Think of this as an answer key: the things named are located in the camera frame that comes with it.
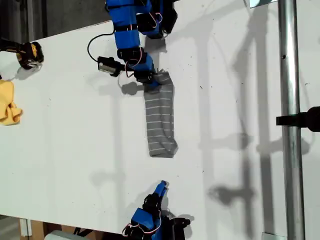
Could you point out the grey white-striped towel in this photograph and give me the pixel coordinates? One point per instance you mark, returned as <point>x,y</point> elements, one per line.
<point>160,120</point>

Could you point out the white plastic container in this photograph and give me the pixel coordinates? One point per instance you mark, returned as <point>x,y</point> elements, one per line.
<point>60,236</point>

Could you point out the brown cardboard box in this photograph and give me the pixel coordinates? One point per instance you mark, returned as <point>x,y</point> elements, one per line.
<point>37,228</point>

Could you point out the white table leg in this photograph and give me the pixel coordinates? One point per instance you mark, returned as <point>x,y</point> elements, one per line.
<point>25,227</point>

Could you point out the yellow cloth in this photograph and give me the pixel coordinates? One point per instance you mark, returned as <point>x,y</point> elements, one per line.
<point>7,105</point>

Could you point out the black clamp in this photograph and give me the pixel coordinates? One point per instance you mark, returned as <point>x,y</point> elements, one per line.
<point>300,120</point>

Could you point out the black camera stalk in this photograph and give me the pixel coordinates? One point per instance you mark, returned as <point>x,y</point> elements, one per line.
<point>127,67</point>

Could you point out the black camera box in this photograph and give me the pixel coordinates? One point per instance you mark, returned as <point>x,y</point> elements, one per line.
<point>181,222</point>
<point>108,66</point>

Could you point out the steel post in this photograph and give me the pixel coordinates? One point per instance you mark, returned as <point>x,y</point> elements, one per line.
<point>290,150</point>

